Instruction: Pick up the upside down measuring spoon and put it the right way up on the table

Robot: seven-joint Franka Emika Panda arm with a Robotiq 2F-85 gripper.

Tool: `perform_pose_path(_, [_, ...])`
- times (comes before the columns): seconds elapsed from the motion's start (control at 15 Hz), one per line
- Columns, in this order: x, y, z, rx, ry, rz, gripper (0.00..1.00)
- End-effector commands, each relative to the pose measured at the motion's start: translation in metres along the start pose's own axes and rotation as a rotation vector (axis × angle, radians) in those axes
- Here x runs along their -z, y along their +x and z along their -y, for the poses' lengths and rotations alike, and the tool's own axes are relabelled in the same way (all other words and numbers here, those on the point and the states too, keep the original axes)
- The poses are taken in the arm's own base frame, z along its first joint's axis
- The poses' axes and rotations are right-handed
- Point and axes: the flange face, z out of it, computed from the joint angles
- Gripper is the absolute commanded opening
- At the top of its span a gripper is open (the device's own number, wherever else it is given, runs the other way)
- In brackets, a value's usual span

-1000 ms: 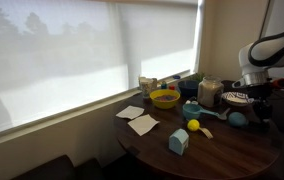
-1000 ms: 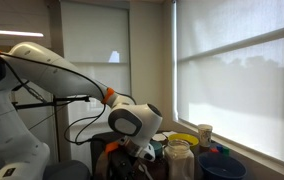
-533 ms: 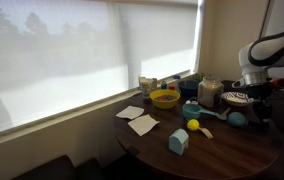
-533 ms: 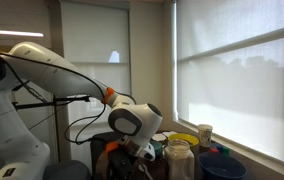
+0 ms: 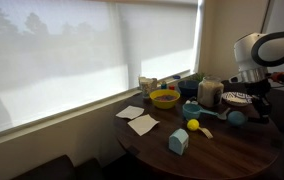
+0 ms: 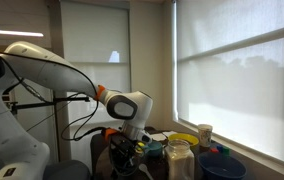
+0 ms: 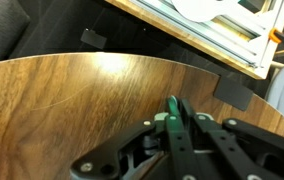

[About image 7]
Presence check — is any black rectangular floor pad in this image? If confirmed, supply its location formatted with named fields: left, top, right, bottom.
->
left=213, top=77, right=255, bottom=112
left=80, top=28, right=108, bottom=48

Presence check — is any dark grey chair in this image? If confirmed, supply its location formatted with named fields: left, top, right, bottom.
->
left=0, top=0, right=31, bottom=65

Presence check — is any wooden platform with aluminium rails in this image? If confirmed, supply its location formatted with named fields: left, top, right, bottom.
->
left=105, top=0, right=284, bottom=80

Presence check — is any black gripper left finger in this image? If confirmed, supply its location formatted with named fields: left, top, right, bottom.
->
left=69, top=113, right=198, bottom=180

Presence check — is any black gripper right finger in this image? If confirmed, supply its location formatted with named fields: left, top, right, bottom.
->
left=180, top=98, right=284, bottom=180

